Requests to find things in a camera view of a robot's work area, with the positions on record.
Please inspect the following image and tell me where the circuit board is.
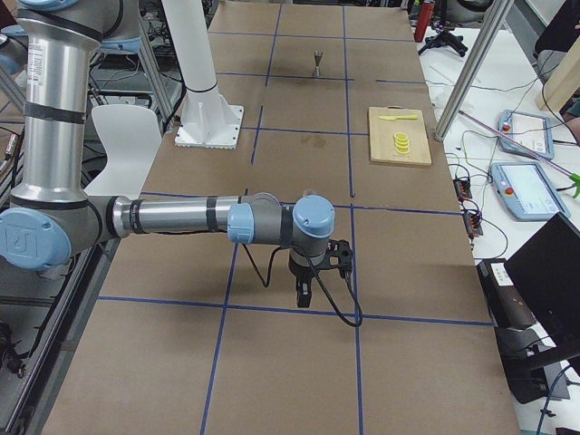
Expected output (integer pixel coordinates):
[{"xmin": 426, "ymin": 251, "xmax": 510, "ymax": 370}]
[
  {"xmin": 453, "ymin": 179, "xmax": 472, "ymax": 201},
  {"xmin": 462, "ymin": 209, "xmax": 483, "ymax": 239}
]

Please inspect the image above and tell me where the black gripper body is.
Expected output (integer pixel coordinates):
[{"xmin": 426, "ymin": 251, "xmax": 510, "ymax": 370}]
[{"xmin": 289, "ymin": 247, "xmax": 325, "ymax": 287}]

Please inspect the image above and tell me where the circuit board near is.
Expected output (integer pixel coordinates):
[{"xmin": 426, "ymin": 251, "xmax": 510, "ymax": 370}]
[{"xmin": 462, "ymin": 209, "xmax": 483, "ymax": 239}]

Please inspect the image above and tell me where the teach pendant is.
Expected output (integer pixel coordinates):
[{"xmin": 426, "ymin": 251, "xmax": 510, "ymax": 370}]
[
  {"xmin": 489, "ymin": 162, "xmax": 571, "ymax": 222},
  {"xmin": 498, "ymin": 110, "xmax": 555, "ymax": 160}
]

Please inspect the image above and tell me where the circuit board far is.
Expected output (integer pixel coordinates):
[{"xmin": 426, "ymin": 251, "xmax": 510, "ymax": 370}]
[{"xmin": 453, "ymin": 179, "xmax": 472, "ymax": 201}]

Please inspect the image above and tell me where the steel jigger measuring cup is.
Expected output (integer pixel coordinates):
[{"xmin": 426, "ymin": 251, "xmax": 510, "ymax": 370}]
[{"xmin": 312, "ymin": 50, "xmax": 324, "ymax": 78}]

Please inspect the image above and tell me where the yellow plastic knife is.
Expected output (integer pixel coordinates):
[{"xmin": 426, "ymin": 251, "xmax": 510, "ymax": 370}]
[{"xmin": 377, "ymin": 114, "xmax": 419, "ymax": 121}]

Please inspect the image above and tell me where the white plastic chair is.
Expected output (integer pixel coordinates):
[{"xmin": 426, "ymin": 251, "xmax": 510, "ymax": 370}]
[{"xmin": 84, "ymin": 104, "xmax": 162, "ymax": 199}]

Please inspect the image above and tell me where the black monitor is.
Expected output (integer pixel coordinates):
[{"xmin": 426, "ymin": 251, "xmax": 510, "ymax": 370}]
[{"xmin": 505, "ymin": 213, "xmax": 579, "ymax": 344}]

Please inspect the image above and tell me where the teach pendant far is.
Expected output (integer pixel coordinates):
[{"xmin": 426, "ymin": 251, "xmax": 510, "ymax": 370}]
[{"xmin": 498, "ymin": 110, "xmax": 555, "ymax": 160}]

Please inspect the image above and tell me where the teach pendant near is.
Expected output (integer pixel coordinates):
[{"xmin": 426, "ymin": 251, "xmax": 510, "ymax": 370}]
[{"xmin": 489, "ymin": 162, "xmax": 571, "ymax": 222}]

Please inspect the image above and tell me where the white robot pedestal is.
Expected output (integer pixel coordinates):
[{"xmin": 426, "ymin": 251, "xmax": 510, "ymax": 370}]
[{"xmin": 162, "ymin": 0, "xmax": 244, "ymax": 150}]

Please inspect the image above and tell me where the red bottle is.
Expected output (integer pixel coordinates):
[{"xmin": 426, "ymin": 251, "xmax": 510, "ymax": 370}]
[{"xmin": 414, "ymin": 0, "xmax": 435, "ymax": 43}]

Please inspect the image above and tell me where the wooden cutting board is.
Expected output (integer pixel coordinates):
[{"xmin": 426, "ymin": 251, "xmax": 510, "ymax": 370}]
[{"xmin": 368, "ymin": 107, "xmax": 431, "ymax": 167}]

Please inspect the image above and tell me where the black box device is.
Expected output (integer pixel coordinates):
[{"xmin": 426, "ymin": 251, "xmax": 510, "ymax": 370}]
[{"xmin": 477, "ymin": 258, "xmax": 536, "ymax": 331}]

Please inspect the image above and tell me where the metal rod green tip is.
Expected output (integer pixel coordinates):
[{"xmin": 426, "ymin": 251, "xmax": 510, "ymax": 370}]
[{"xmin": 459, "ymin": 110, "xmax": 580, "ymax": 198}]

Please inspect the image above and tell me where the aluminium frame post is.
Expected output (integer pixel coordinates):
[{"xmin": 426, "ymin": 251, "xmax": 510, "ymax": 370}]
[{"xmin": 434, "ymin": 0, "xmax": 514, "ymax": 141}]

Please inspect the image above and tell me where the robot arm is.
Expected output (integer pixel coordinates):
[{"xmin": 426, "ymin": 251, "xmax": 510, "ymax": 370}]
[{"xmin": 1, "ymin": 1, "xmax": 335, "ymax": 307}]

